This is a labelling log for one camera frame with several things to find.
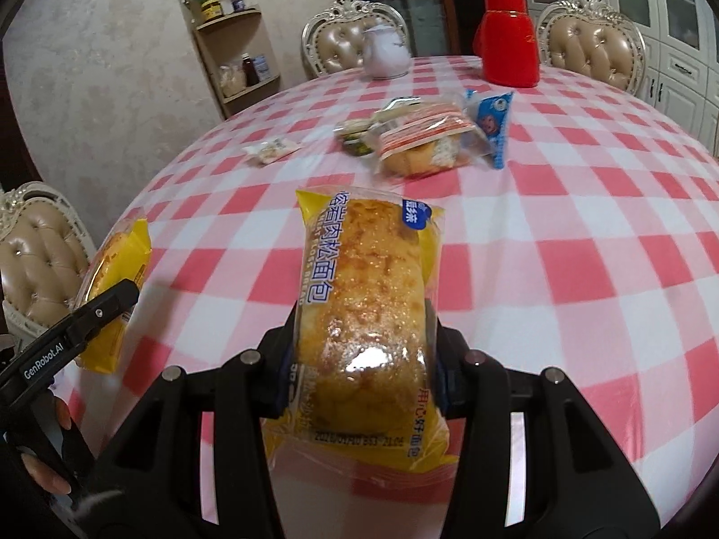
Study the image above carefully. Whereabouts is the yellow meat floss bread package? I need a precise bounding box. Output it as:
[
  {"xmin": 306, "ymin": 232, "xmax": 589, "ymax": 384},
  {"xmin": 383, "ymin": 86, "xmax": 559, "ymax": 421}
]
[{"xmin": 262, "ymin": 185, "xmax": 458, "ymax": 489}]

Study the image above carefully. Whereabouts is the small yellow snack packet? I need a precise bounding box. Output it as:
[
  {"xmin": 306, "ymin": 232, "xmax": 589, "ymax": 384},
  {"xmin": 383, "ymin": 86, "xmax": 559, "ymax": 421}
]
[{"xmin": 74, "ymin": 216, "xmax": 152, "ymax": 374}]

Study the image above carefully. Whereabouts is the small white cracker packet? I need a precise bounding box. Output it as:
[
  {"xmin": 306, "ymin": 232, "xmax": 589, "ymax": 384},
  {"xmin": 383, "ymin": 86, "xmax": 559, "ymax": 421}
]
[{"xmin": 243, "ymin": 137, "xmax": 301, "ymax": 166}]

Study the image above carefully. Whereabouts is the orange striped bread package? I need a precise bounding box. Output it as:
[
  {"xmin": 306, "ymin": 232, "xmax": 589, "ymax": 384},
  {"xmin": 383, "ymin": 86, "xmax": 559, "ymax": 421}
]
[{"xmin": 361, "ymin": 101, "xmax": 493, "ymax": 178}]

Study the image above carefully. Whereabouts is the blue snack packet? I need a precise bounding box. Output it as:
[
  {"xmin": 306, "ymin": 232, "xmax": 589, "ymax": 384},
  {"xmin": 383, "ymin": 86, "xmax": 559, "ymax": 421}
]
[{"xmin": 464, "ymin": 89, "xmax": 513, "ymax": 169}]

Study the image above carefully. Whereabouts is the person's left hand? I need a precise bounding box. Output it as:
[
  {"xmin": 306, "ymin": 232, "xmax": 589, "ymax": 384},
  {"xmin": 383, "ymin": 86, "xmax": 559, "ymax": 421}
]
[{"xmin": 22, "ymin": 393, "xmax": 73, "ymax": 495}]

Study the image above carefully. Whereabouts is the beige tufted chair near left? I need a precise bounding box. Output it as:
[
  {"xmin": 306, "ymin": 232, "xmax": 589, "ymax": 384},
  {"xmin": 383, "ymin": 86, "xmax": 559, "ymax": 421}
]
[{"xmin": 1, "ymin": 181, "xmax": 96, "ymax": 345}]

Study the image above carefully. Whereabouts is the beige tufted chair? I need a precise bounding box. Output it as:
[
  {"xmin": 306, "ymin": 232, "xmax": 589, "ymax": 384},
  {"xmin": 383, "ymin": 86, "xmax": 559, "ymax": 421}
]
[
  {"xmin": 535, "ymin": 0, "xmax": 647, "ymax": 96},
  {"xmin": 301, "ymin": 0, "xmax": 409, "ymax": 78},
  {"xmin": 1, "ymin": 181, "xmax": 96, "ymax": 345}
]

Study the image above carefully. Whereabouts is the red white checkered tablecloth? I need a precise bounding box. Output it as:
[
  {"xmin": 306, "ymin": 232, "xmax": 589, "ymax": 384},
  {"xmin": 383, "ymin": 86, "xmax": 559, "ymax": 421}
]
[{"xmin": 51, "ymin": 53, "xmax": 719, "ymax": 528}]

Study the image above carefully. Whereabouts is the dark bottle on shelf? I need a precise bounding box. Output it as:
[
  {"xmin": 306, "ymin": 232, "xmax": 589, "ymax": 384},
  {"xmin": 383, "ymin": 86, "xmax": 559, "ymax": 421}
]
[{"xmin": 241, "ymin": 53, "xmax": 261, "ymax": 88}]

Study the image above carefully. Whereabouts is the wooden corner shelf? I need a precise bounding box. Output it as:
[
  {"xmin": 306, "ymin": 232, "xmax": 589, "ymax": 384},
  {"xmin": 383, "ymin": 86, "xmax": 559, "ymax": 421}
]
[{"xmin": 191, "ymin": 7, "xmax": 280, "ymax": 118}]

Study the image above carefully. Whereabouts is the white ceramic teapot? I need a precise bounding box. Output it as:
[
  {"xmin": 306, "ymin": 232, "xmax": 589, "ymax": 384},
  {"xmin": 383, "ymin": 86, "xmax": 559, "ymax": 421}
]
[{"xmin": 363, "ymin": 24, "xmax": 412, "ymax": 80}]

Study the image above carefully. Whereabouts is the beige tufted chair far left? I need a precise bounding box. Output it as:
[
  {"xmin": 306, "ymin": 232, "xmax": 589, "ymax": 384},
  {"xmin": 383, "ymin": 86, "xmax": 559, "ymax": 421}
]
[{"xmin": 301, "ymin": 0, "xmax": 409, "ymax": 78}]

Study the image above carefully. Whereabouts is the red thermos jug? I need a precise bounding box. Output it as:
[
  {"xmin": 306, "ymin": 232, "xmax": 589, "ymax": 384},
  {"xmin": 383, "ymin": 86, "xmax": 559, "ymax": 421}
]
[{"xmin": 473, "ymin": 0, "xmax": 540, "ymax": 88}]

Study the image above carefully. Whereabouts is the beige tufted chair far right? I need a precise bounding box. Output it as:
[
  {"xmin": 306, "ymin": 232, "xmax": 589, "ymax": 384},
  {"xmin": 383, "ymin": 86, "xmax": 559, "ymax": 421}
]
[{"xmin": 535, "ymin": 0, "xmax": 647, "ymax": 96}]

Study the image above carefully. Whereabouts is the white glass door cabinet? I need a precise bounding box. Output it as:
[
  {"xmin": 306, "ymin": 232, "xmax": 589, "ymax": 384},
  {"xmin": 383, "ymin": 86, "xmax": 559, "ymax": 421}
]
[{"xmin": 528, "ymin": 0, "xmax": 718, "ymax": 153}]

